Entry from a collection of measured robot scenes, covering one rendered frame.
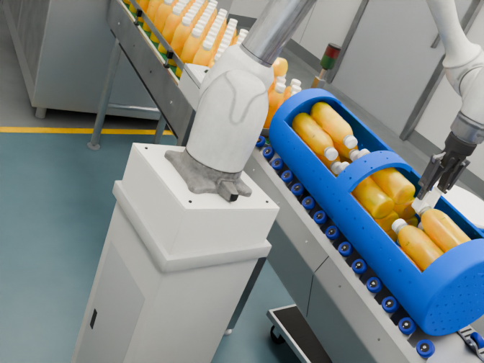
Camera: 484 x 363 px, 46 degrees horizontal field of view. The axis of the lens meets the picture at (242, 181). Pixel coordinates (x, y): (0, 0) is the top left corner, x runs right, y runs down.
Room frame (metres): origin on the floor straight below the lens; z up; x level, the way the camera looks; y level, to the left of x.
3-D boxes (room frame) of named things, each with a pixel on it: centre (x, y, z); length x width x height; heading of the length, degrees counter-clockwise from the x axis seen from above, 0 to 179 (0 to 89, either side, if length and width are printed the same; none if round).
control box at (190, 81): (1.99, 0.27, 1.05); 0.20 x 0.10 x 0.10; 36
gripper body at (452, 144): (1.45, -0.49, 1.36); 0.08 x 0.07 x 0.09; 126
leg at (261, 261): (1.99, -0.18, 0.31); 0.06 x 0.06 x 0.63; 36
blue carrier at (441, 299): (1.60, -0.38, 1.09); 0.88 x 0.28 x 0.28; 36
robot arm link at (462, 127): (1.45, -0.49, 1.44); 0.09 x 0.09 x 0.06
